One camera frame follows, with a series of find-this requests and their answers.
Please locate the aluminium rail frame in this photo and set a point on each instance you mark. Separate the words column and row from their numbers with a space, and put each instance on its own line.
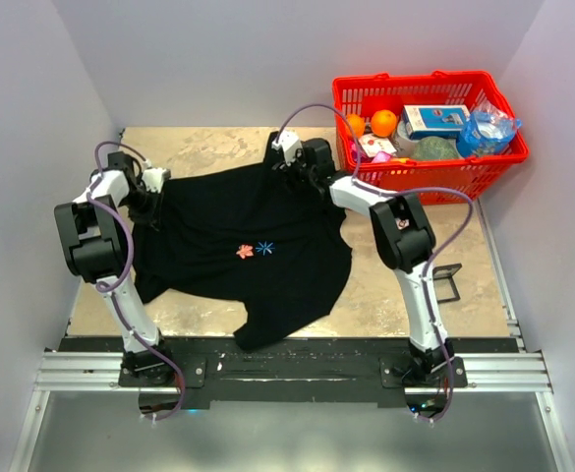
column 80, row 419

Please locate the blue plastic bag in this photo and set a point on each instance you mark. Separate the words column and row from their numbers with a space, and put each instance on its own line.
column 488, row 131

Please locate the black t-shirt garment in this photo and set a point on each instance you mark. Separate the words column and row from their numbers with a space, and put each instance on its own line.
column 245, row 235

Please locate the blue white box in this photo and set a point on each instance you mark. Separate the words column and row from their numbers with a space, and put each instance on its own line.
column 444, row 121

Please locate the red plastic basket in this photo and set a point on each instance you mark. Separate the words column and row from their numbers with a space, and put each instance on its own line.
column 365, row 95

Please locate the black square frame stand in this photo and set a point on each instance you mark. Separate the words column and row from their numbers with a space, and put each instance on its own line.
column 447, row 273

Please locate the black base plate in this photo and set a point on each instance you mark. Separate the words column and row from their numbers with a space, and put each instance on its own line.
column 383, row 371

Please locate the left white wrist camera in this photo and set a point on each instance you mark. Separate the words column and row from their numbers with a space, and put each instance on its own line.
column 154, row 178

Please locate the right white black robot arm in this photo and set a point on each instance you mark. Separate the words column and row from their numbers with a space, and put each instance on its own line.
column 403, row 236

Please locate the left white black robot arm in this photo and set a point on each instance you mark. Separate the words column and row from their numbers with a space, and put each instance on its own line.
column 98, row 247

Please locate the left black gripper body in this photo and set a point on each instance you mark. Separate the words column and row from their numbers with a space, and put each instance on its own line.
column 143, row 206

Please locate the left orange fruit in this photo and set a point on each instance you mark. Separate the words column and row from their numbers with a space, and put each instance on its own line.
column 357, row 124

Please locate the orange fruit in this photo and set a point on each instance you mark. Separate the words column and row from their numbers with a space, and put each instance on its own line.
column 357, row 124
column 383, row 123

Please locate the pink white packet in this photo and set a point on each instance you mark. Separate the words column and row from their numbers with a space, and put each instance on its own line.
column 372, row 145

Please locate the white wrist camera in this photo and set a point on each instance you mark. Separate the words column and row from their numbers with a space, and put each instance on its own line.
column 154, row 178
column 288, row 144

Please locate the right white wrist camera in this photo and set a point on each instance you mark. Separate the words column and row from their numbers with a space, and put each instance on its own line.
column 288, row 144

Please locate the right orange fruit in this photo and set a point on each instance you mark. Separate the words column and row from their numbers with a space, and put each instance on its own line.
column 383, row 123

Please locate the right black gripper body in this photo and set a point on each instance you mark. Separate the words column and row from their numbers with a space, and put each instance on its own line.
column 301, row 175

